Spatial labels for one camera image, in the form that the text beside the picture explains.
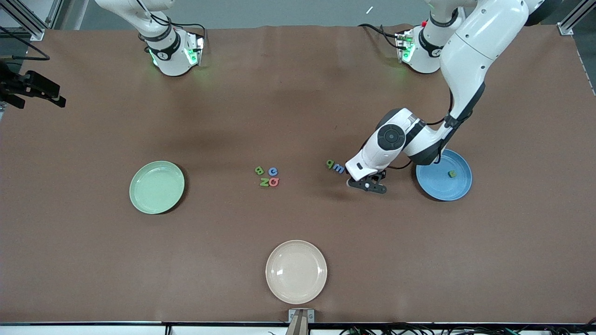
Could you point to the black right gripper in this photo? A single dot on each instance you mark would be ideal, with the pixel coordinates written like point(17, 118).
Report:
point(17, 85)

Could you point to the lavender foam letter m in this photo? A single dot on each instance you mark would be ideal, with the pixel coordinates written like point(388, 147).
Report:
point(338, 169)

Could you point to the green foam letter q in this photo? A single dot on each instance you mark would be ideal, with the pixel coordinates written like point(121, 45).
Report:
point(331, 165)

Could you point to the pink foam letter Q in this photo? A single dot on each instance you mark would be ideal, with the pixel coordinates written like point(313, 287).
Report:
point(271, 185)

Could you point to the green foam letter N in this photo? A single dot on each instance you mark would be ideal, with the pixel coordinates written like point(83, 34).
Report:
point(264, 182)

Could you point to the green foam letter B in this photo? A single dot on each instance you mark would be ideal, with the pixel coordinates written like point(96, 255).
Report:
point(259, 170)

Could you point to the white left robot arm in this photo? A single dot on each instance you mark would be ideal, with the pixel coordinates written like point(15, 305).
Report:
point(479, 42)

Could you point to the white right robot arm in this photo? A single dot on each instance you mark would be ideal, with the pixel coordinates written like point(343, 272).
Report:
point(174, 60)

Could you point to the blue plate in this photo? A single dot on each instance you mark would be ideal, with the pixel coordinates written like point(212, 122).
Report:
point(442, 186)

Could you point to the brown table mat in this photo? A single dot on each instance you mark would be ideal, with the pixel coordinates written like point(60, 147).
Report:
point(298, 116)

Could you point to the blue foam letter C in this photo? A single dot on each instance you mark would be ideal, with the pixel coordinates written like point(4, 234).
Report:
point(270, 172)

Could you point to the beige plate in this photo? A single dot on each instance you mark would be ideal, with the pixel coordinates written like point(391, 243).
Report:
point(296, 272)

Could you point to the green plate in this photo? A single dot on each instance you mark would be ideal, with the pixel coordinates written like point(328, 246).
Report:
point(157, 187)

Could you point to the grey aluminium frame profile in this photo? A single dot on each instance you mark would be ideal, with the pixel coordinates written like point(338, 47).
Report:
point(32, 28)
point(570, 25)

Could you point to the grey camera pole bracket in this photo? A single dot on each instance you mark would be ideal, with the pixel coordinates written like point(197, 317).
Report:
point(300, 321)

